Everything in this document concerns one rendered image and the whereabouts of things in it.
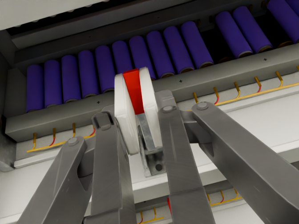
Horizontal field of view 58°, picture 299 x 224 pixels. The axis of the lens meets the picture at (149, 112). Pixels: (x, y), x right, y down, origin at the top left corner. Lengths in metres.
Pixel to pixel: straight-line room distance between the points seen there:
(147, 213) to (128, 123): 0.29
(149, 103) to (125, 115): 0.02
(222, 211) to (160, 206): 0.09
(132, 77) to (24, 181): 0.15
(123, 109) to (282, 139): 0.16
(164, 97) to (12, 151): 0.18
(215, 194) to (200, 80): 0.22
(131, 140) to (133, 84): 0.06
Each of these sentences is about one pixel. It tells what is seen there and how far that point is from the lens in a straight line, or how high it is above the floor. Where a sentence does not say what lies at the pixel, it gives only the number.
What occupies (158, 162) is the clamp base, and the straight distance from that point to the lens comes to 0.25.
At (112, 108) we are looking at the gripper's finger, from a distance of 0.18.
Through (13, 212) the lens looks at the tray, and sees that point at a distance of 0.29.
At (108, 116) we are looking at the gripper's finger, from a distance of 0.15.
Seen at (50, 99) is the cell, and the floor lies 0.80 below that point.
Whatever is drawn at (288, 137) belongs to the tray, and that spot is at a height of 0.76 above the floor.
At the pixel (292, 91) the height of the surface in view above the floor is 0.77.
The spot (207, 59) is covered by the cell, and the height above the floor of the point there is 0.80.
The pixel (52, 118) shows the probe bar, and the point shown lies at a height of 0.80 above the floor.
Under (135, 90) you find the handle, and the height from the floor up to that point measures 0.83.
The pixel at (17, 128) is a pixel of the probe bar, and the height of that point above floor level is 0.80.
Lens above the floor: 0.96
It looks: 43 degrees down
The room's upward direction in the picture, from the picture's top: 17 degrees counter-clockwise
